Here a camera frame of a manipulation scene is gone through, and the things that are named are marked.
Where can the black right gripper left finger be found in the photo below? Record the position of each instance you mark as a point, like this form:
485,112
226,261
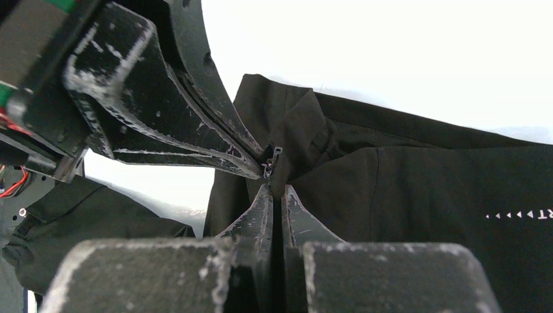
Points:
250,281

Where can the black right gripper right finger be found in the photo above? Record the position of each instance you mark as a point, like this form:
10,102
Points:
299,226

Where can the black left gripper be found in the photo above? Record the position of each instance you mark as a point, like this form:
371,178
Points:
119,63

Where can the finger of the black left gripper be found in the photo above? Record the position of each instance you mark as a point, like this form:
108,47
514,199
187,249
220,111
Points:
201,74

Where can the metal zipper slider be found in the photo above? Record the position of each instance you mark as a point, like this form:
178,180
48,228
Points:
273,154

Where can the black jacket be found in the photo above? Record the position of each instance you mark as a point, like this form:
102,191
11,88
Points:
369,174

